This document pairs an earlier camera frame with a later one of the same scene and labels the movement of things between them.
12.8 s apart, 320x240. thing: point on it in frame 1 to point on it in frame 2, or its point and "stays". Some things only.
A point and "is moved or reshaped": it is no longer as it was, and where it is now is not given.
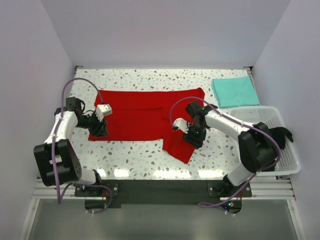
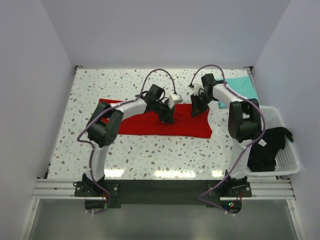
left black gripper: (100, 129) to (167, 117)
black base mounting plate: (165, 192) stays
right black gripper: (197, 142) to (196, 108)
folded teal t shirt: (235, 92) stays
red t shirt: (148, 115) is moved or reshaped
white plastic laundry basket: (271, 117) stays
